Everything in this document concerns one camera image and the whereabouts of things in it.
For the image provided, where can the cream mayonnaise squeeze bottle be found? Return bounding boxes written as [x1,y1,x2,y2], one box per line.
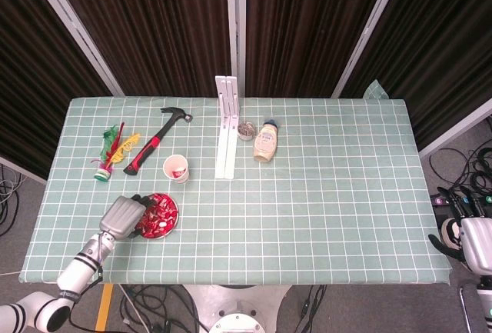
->
[252,118,281,164]

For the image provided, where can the grey floor cable bundle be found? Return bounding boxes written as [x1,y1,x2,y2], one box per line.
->
[0,163,26,236]

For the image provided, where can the green checked tablecloth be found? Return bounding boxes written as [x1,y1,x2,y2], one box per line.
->
[18,78,453,286]

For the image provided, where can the colourful feather shuttlecock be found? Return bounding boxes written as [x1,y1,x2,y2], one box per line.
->
[91,121,141,182]

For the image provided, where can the white slanted frame post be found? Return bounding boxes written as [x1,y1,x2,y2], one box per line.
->
[331,0,408,98]
[22,0,126,98]

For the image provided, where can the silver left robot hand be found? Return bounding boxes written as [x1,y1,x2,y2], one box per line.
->
[98,193,158,240]

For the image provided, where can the black floor cable bundle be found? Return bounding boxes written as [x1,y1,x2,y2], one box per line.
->
[428,144,492,195]
[115,285,204,333]

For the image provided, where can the yellow floor tape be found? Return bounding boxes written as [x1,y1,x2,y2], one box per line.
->
[95,284,115,332]

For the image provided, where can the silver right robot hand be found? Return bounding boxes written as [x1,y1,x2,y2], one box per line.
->
[428,190,492,275]

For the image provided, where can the white black sneaker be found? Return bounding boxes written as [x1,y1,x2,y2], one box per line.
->
[440,218,464,251]

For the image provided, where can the white floor frame rail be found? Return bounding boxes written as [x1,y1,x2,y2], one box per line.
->
[418,98,492,159]
[0,155,48,186]

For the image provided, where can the black red claw hammer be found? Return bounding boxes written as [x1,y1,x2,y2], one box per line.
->
[122,106,194,176]

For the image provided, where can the white folding stand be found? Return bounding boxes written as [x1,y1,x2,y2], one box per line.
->
[214,75,241,180]

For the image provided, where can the black cable with connector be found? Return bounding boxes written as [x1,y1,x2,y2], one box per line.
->
[298,285,327,333]

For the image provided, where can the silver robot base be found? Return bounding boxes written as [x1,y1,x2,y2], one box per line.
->
[184,285,293,333]

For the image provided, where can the dark brown pleated curtain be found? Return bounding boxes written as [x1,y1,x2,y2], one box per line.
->
[341,0,492,149]
[0,0,112,180]
[245,0,394,98]
[48,0,232,98]

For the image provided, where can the white upright frame post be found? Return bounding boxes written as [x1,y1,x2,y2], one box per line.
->
[224,0,248,98]

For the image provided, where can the white paper cup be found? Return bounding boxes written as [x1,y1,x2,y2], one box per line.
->
[162,154,191,185]

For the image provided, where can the round metal plate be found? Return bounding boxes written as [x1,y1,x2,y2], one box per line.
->
[132,192,180,239]

